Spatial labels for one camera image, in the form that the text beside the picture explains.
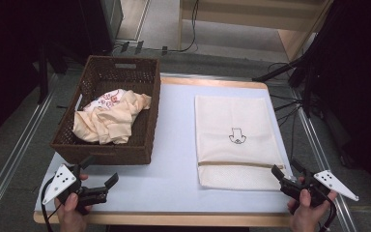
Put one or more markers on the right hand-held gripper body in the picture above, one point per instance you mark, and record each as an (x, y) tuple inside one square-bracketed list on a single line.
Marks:
[(333, 184)]

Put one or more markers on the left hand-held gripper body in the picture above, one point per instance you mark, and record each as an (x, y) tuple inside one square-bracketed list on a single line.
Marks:
[(61, 183)]

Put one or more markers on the brown wicker basket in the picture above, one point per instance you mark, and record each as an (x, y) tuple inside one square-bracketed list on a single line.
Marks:
[(109, 154)]

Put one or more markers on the cream printed garment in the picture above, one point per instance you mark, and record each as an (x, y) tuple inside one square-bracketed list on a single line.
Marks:
[(109, 119)]

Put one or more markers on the cream mesh laundry bag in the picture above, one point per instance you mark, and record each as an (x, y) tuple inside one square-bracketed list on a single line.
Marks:
[(232, 116)]

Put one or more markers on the person's left hand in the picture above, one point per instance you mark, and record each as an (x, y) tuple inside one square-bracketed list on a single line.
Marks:
[(71, 219)]

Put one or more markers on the person's right hand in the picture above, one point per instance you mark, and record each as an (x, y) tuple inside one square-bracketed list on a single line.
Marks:
[(306, 219)]

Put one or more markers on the black metal stand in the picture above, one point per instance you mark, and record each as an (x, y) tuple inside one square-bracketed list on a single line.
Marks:
[(280, 72)]

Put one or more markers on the black curtain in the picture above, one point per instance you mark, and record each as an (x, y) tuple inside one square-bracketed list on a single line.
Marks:
[(357, 80), (13, 48)]

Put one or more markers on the light wooden shelf unit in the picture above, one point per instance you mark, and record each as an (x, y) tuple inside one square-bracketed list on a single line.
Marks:
[(290, 38)]

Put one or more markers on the dark cabinet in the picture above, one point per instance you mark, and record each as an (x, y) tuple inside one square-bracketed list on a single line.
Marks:
[(99, 22)]

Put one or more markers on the metal floor rail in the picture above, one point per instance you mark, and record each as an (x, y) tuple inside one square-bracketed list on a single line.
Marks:
[(19, 145), (322, 154)]

